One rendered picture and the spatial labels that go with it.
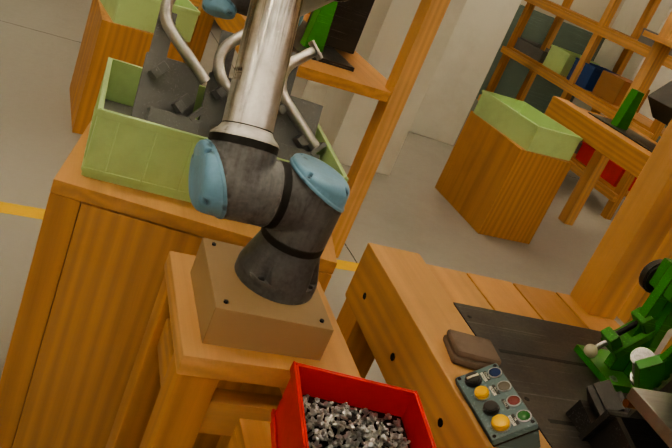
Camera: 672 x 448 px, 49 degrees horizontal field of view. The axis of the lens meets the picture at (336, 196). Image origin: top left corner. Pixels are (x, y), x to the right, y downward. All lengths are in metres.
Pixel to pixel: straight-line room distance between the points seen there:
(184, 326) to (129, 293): 0.60
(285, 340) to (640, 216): 0.99
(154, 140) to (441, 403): 0.87
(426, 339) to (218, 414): 0.41
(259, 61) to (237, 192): 0.21
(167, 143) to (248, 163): 0.61
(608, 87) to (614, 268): 5.39
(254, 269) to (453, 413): 0.42
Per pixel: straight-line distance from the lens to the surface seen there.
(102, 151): 1.77
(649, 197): 1.91
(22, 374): 2.04
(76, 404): 2.07
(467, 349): 1.40
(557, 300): 1.97
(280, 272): 1.26
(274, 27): 1.22
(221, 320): 1.22
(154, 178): 1.79
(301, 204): 1.20
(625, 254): 1.93
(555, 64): 7.82
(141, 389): 1.57
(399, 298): 1.53
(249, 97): 1.20
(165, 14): 1.93
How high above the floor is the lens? 1.55
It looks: 20 degrees down
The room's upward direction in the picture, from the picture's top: 23 degrees clockwise
